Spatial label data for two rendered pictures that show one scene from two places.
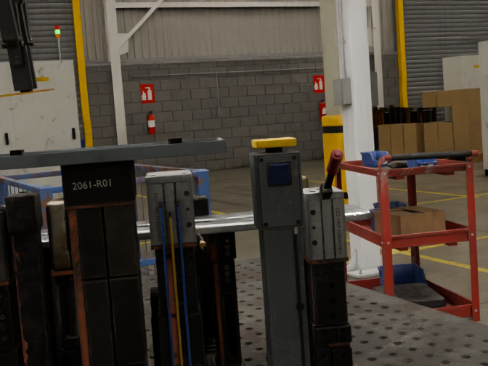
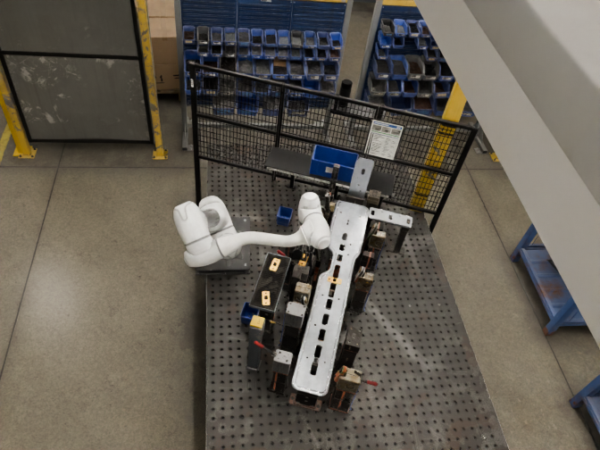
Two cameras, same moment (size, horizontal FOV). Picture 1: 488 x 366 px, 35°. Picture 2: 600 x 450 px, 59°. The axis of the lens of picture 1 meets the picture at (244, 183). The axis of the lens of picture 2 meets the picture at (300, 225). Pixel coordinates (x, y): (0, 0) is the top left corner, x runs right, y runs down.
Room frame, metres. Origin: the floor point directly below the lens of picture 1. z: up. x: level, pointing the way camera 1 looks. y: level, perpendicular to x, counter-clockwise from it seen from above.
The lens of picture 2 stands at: (1.57, -1.41, 3.49)
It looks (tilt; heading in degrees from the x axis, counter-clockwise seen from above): 48 degrees down; 102
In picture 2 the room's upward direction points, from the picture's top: 9 degrees clockwise
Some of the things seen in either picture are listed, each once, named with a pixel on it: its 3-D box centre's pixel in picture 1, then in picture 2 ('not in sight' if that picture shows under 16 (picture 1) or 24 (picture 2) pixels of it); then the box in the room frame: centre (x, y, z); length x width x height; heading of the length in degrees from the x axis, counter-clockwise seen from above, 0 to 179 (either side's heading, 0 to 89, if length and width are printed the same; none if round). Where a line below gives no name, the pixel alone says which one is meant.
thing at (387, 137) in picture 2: not in sight; (383, 139); (1.43, 1.50, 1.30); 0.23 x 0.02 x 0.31; 6
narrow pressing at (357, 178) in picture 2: not in sight; (360, 179); (1.37, 1.20, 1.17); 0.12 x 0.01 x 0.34; 6
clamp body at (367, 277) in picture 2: not in sight; (361, 292); (1.60, 0.55, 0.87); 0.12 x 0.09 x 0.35; 6
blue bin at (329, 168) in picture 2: not in sight; (333, 163); (1.15, 1.35, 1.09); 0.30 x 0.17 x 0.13; 6
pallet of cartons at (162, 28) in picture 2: not in sight; (145, 27); (-1.42, 3.22, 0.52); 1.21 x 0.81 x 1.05; 119
